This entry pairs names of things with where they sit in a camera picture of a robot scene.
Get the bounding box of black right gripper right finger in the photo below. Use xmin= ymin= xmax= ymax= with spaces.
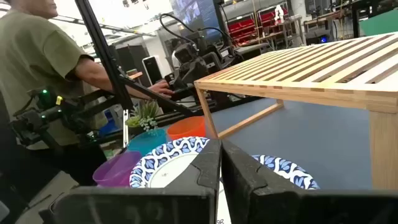
xmin=221 ymin=139 xmax=398 ymax=224

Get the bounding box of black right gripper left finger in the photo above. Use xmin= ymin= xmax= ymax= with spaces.
xmin=39 ymin=139 xmax=222 ymax=224

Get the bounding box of blue patterned paper bowl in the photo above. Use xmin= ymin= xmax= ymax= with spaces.
xmin=129 ymin=136 xmax=211 ymax=189
xmin=251 ymin=154 xmax=320 ymax=190

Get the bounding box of orange plastic bowl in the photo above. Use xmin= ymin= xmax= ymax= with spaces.
xmin=167 ymin=116 xmax=206 ymax=141

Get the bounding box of purple plastic bowl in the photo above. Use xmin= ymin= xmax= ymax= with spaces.
xmin=92 ymin=151 xmax=143 ymax=187

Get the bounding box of wooden slatted shelf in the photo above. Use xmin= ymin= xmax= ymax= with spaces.
xmin=194 ymin=30 xmax=398 ymax=190

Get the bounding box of small green succulent plant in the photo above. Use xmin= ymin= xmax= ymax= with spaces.
xmin=125 ymin=100 xmax=161 ymax=131

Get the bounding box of white metal bar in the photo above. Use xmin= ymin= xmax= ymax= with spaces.
xmin=123 ymin=108 xmax=130 ymax=147

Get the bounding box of person's hand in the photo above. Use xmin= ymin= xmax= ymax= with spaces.
xmin=148 ymin=80 xmax=175 ymax=100

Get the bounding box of blue plastic bin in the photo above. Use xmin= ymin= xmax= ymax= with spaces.
xmin=99 ymin=110 xmax=119 ymax=136

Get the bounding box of white framed black screen device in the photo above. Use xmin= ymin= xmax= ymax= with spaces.
xmin=142 ymin=55 xmax=164 ymax=86

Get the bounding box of red storage bins rack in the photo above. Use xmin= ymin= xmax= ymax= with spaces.
xmin=228 ymin=9 xmax=290 ymax=44

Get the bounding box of black computer with blue light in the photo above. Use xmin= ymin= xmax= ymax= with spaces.
xmin=304 ymin=29 xmax=332 ymax=46

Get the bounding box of large display screen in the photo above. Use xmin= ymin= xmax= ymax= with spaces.
xmin=170 ymin=0 xmax=221 ymax=35

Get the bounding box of person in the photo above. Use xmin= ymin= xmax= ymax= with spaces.
xmin=0 ymin=0 xmax=153 ymax=203

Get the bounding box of green panel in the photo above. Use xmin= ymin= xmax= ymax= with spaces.
xmin=359 ymin=9 xmax=398 ymax=37

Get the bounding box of black cable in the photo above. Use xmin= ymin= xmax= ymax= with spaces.
xmin=159 ymin=13 xmax=200 ymax=47

